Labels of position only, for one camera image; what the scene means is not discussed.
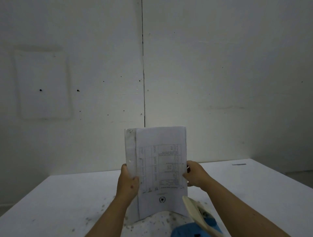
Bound white printed paper stack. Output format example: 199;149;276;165
124;126;190;224

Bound person's left hand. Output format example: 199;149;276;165
115;163;140;202

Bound person's right forearm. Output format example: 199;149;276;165
200;178;292;237

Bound person's right hand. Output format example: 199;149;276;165
182;160;212;188

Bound person's left forearm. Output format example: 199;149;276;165
84;195;135;237

